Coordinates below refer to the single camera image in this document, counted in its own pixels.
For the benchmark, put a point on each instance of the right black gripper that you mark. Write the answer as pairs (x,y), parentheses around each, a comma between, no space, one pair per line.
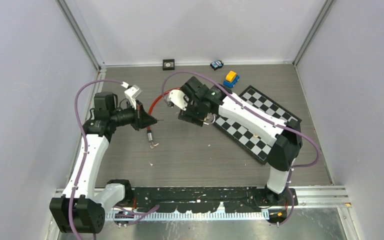
(187,115)

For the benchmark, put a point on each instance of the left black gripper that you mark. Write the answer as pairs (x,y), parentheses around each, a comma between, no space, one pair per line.
(141,119)

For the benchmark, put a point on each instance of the silver key bunch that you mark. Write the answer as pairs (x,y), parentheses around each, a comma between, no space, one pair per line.
(153,145)

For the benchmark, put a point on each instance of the large brass padlock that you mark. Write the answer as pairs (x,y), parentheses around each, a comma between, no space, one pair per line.
(209,119)

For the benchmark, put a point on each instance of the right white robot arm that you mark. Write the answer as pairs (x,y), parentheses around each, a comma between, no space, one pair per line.
(284,150)

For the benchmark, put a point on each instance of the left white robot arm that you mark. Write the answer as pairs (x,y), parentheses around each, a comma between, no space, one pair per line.
(79,209)

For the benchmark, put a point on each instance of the yellow blue toy car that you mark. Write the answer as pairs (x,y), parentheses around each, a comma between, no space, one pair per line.
(231,79)

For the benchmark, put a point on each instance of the small blue toy car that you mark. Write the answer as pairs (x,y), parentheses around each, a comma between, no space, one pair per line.
(217,64)

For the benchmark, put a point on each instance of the black square box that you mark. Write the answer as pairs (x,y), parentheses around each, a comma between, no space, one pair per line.
(168,64)

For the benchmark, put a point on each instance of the black white chessboard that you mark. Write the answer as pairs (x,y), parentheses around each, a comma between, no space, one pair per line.
(240,125)

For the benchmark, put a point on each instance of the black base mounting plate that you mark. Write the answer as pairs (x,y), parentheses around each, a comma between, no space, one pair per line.
(240,199)

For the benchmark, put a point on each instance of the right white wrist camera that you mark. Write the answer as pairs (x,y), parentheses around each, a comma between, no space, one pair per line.
(177,98)

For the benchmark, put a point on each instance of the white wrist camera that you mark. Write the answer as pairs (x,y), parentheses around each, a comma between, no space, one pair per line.
(131,93)
(177,98)

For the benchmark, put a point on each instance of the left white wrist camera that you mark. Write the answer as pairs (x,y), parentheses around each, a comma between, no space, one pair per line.
(131,93)

